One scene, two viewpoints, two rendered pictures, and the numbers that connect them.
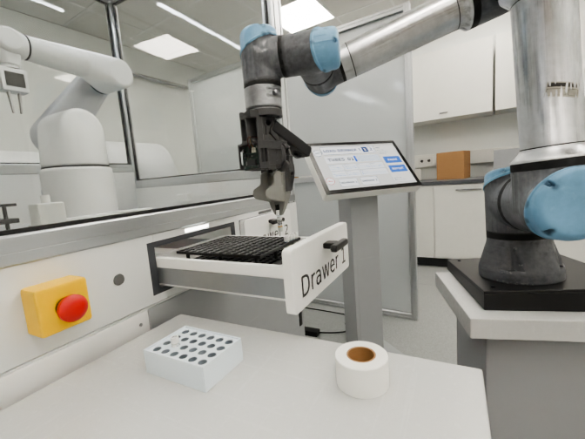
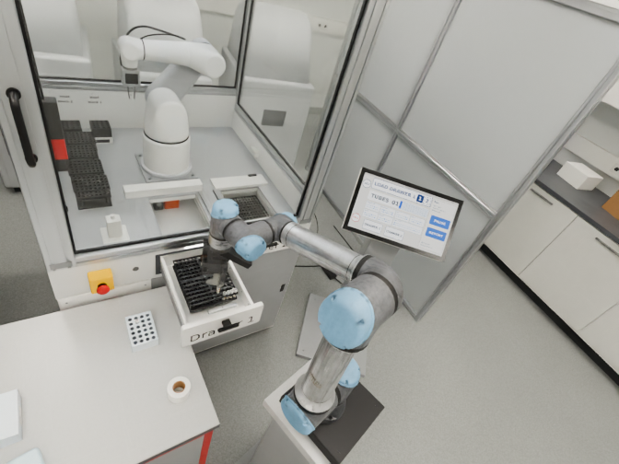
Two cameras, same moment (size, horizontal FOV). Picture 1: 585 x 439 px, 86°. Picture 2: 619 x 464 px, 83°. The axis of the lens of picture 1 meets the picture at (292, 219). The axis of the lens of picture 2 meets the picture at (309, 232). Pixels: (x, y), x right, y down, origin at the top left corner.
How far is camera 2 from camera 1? 1.03 m
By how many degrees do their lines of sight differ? 36
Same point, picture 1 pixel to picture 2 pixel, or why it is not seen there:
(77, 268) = (113, 265)
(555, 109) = (309, 382)
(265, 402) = (143, 374)
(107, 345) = (125, 290)
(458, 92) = not seen: outside the picture
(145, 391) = (118, 334)
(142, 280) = (149, 269)
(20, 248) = (88, 259)
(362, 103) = (510, 112)
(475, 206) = (599, 268)
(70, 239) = (111, 255)
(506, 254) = not seen: hidden behind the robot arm
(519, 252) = not seen: hidden behind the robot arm
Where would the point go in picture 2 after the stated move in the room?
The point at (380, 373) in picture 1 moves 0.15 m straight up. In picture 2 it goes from (175, 399) to (176, 377)
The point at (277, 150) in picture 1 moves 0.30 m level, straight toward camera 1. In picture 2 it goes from (217, 267) to (139, 331)
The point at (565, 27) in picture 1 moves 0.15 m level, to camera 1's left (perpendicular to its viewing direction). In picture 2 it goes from (325, 363) to (274, 326)
